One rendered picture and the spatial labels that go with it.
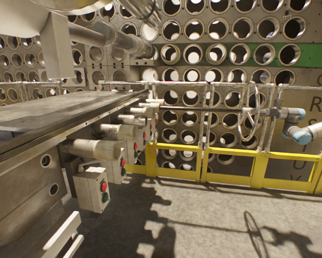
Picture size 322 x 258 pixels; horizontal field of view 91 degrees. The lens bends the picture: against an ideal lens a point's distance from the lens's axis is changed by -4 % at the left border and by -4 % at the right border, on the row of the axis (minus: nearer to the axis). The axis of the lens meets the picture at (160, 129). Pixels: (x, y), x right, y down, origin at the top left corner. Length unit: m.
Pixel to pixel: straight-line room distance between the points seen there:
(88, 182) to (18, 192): 0.19
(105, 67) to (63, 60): 1.50
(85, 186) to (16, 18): 0.57
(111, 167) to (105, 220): 0.81
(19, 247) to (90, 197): 0.23
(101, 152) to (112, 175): 0.28
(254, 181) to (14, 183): 1.82
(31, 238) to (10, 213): 0.16
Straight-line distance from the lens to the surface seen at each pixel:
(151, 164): 1.83
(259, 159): 1.82
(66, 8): 0.49
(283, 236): 1.63
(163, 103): 1.31
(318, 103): 2.84
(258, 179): 1.94
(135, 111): 1.02
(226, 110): 1.16
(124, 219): 1.51
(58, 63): 0.76
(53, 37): 0.77
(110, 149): 0.53
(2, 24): 0.72
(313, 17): 2.73
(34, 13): 0.75
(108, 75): 2.23
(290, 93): 2.64
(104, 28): 1.27
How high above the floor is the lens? 1.10
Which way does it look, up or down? 19 degrees down
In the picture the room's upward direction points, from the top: straight up
